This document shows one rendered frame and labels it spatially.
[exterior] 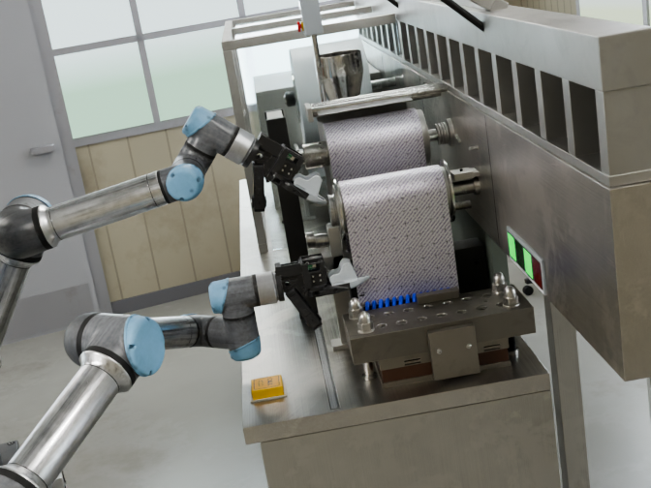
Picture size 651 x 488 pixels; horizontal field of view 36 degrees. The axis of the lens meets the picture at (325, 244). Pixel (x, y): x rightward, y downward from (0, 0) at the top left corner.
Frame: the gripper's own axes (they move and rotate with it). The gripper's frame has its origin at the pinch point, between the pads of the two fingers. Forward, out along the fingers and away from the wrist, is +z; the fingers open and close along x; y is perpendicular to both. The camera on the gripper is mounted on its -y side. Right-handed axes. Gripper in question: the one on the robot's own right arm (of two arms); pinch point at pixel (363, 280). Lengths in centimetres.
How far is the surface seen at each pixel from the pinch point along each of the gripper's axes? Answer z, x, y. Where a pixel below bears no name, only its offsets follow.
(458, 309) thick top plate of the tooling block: 18.6, -13.6, -5.9
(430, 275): 15.3, -0.2, -1.6
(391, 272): 6.6, -0.3, 0.7
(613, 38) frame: 33, -83, 56
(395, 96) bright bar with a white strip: 16.9, 29.8, 36.2
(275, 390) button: -24.1, -13.4, -17.4
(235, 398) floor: -50, 194, -109
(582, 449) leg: 51, 13, -61
